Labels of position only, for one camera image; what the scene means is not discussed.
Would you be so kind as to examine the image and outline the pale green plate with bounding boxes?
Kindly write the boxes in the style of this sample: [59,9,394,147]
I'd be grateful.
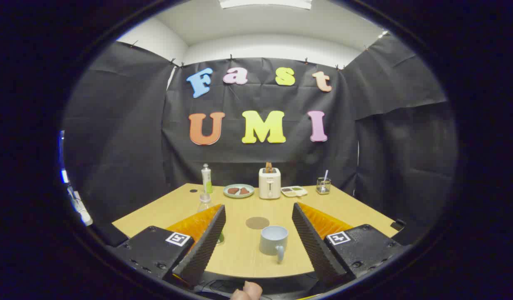
[223,184,255,199]

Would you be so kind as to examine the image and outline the white power strip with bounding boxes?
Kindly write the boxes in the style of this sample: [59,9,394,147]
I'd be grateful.
[67,185,93,227]

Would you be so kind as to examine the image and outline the light blue cup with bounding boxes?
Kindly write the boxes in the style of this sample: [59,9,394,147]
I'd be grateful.
[259,225,289,264]

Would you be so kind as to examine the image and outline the clear green label juice bottle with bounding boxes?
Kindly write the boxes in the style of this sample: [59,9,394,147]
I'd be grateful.
[197,192,225,244]

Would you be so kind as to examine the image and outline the round brown coaster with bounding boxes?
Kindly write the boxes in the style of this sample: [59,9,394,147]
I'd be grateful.
[245,216,270,230]

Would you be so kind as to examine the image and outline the cream toaster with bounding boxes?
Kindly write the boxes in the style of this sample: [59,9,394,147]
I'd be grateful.
[258,167,281,200]

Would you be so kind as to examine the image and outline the white divided tray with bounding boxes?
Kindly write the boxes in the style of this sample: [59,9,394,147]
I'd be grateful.
[280,186,308,198]

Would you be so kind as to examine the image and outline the tall white green bottle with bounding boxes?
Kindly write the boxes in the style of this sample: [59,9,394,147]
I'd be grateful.
[201,163,213,194]

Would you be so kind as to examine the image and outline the wooden table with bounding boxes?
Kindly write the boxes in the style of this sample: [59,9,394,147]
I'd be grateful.
[112,182,400,279]

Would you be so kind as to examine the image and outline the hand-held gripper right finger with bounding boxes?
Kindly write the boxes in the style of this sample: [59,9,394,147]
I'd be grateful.
[292,202,407,288]

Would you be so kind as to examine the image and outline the ceiling light panel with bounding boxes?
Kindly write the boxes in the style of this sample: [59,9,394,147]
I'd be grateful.
[218,0,313,10]

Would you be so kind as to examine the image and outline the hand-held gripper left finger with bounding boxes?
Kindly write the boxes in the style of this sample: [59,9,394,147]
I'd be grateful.
[115,204,227,288]

